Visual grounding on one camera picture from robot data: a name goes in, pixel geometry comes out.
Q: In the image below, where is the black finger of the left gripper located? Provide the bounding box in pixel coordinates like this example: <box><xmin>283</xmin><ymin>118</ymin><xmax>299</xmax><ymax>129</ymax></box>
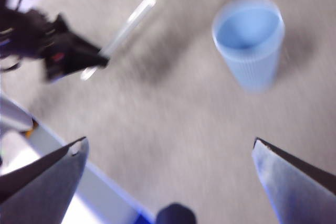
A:
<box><xmin>45</xmin><ymin>14</ymin><xmax>110</xmax><ymax>81</ymax></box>

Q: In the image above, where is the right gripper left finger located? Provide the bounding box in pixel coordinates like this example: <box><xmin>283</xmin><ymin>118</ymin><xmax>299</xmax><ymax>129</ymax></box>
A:
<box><xmin>0</xmin><ymin>136</ymin><xmax>89</xmax><ymax>224</ymax></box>

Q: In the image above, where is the blue ribbed plastic cup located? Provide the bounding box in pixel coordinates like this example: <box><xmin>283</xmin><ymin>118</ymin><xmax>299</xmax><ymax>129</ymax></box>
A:
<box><xmin>212</xmin><ymin>0</ymin><xmax>286</xmax><ymax>94</ymax></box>

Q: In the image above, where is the cup brush with sponge head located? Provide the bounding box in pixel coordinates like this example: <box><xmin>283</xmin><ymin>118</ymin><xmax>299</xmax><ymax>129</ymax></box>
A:
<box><xmin>80</xmin><ymin>0</ymin><xmax>200</xmax><ymax>81</ymax></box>

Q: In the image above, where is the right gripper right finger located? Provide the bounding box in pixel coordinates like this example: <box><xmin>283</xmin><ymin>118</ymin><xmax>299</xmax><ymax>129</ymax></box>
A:
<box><xmin>251</xmin><ymin>136</ymin><xmax>336</xmax><ymax>224</ymax></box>

